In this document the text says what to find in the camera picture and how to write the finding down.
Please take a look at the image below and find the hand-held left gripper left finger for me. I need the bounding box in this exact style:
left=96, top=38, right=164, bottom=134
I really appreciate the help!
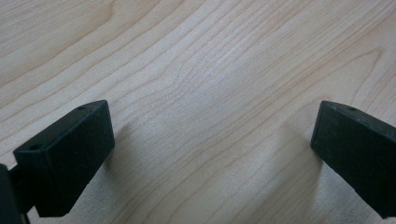
left=8, top=99, right=116, bottom=218

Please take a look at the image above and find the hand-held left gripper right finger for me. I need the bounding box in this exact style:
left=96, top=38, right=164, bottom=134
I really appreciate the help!
left=310, top=100, right=396, bottom=219

